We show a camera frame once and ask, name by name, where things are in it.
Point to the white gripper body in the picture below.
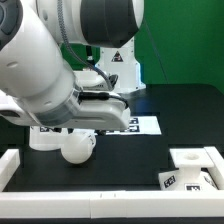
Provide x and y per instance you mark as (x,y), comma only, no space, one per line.
(99,111)

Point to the white lamp bulb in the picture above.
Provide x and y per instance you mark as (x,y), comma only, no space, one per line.
(78,147)

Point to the white lamp base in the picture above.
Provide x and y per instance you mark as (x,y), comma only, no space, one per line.
(188,174)

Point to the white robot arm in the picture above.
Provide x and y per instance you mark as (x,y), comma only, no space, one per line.
(40,88)

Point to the white lamp shade cone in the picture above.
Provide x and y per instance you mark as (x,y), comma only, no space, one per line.
(45,139)

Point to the white marker sheet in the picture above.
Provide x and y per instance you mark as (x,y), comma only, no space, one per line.
(138,125)

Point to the white left fence bar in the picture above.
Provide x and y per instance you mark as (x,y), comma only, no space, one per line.
(9,163)

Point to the white fence bar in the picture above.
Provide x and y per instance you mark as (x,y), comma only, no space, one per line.
(217,171)
(112,204)
(9,163)

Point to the white right fence bar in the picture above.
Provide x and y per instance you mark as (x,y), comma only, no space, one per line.
(217,171)

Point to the white front fence bar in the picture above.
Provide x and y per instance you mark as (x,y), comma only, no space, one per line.
(112,204)

